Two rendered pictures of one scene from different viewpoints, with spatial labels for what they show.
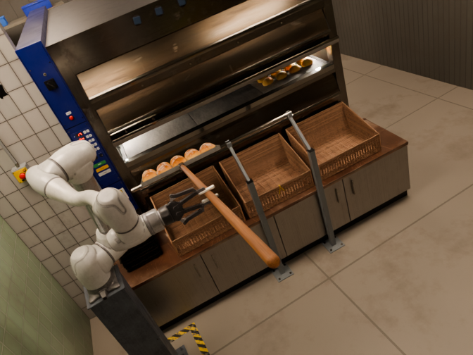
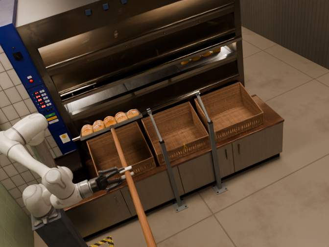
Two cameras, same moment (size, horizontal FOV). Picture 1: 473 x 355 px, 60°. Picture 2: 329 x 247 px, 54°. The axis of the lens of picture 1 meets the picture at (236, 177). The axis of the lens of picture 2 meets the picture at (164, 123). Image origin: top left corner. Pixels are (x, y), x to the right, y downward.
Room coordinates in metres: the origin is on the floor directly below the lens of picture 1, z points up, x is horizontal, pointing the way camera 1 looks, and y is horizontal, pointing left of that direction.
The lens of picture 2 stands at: (0.08, -0.14, 2.86)
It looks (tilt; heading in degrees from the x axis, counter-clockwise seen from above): 38 degrees down; 0
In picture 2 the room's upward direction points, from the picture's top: 15 degrees counter-clockwise
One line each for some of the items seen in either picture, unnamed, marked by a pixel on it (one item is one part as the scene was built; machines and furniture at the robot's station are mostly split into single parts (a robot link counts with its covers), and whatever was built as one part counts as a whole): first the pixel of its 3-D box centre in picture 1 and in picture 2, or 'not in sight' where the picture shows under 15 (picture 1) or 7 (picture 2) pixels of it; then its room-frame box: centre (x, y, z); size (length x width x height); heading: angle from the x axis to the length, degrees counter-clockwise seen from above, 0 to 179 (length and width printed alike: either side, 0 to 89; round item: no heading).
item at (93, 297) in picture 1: (101, 284); (43, 212); (1.71, 0.91, 1.03); 0.22 x 0.18 x 0.06; 14
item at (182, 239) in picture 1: (196, 208); (120, 154); (2.48, 0.36, 0.72); 0.56 x 0.49 x 0.28; 102
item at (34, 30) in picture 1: (100, 137); (52, 86); (3.57, 1.04, 1.08); 1.93 x 0.16 x 2.15; 11
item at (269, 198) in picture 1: (265, 173); (175, 132); (2.59, -0.22, 0.72); 0.56 x 0.49 x 0.28; 99
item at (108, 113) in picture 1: (218, 67); (148, 51); (2.85, -0.16, 1.54); 1.79 x 0.11 x 0.19; 101
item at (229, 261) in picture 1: (267, 221); (173, 166); (2.54, -0.11, 0.29); 2.42 x 0.56 x 0.58; 101
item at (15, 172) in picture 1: (22, 172); not in sight; (2.53, 1.31, 1.46); 0.10 x 0.07 x 0.10; 101
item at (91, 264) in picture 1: (89, 264); (36, 198); (1.74, 0.91, 1.17); 0.18 x 0.16 x 0.22; 132
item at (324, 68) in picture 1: (233, 113); (155, 84); (2.87, -0.16, 1.16); 1.80 x 0.06 x 0.04; 101
